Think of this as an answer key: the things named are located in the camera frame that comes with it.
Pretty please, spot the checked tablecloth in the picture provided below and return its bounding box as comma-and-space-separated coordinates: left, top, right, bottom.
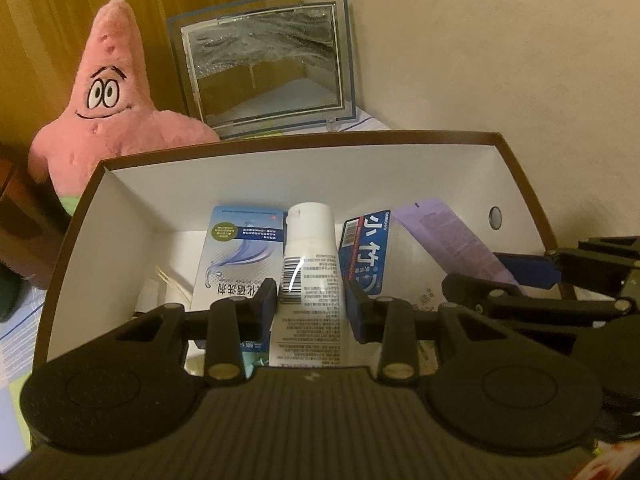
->
0, 107, 392, 461

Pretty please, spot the clear box with blue label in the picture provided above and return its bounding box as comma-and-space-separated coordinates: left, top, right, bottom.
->
337, 209, 392, 302

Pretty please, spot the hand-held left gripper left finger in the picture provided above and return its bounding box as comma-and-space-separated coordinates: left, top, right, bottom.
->
112, 277, 279, 387

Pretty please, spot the brown metal canister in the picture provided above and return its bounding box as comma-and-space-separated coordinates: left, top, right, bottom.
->
0, 142, 70, 291

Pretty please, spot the brown cardboard box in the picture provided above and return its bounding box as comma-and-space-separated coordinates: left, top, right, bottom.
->
30, 131, 573, 453

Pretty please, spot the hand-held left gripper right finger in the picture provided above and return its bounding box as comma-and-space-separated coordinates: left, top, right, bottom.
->
346, 277, 502, 387

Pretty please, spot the wooden door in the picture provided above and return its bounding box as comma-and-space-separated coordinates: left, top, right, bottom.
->
0, 0, 303, 161

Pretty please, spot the blue white medicine box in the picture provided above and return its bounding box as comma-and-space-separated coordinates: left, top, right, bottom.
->
190, 205, 288, 352

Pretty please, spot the white squeeze tube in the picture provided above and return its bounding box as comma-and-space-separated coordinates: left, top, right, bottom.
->
270, 202, 347, 368

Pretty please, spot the glass picture frame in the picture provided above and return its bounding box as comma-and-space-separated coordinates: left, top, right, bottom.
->
166, 0, 358, 140

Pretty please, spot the pink starfish plush toy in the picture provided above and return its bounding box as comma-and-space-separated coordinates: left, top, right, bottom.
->
27, 0, 221, 198

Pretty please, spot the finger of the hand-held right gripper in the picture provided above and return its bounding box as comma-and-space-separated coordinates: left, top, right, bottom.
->
495, 236, 640, 287
441, 272, 637, 319

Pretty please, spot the purple squeeze tube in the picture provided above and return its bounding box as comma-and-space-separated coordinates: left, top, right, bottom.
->
392, 200, 523, 287

